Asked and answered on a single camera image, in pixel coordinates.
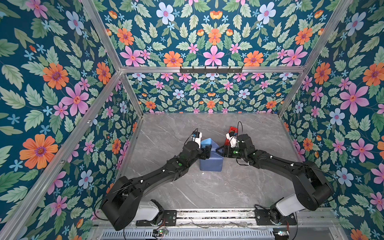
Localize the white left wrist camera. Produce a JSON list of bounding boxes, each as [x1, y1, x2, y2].
[[191, 131, 202, 148]]

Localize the light blue wrapping paper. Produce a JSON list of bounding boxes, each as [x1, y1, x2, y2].
[[200, 138, 224, 172]]

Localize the red tape dispenser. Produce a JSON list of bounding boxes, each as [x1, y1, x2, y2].
[[226, 127, 238, 140]]

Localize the white cable duct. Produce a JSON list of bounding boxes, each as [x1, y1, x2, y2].
[[101, 229, 275, 240]]

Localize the aluminium mounting rail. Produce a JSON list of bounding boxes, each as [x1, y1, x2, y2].
[[92, 207, 343, 230]]

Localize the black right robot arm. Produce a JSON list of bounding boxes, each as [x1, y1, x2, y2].
[[216, 134, 335, 225]]

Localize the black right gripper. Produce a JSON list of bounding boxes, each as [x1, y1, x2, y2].
[[215, 145, 247, 160]]

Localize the black hook rail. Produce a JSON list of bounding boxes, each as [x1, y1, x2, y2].
[[179, 66, 243, 75]]

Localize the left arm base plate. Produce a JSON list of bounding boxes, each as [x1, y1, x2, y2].
[[136, 210, 178, 227]]

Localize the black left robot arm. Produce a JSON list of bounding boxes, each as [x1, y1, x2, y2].
[[101, 141, 211, 231]]

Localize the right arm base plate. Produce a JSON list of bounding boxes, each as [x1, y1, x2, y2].
[[254, 209, 298, 226]]

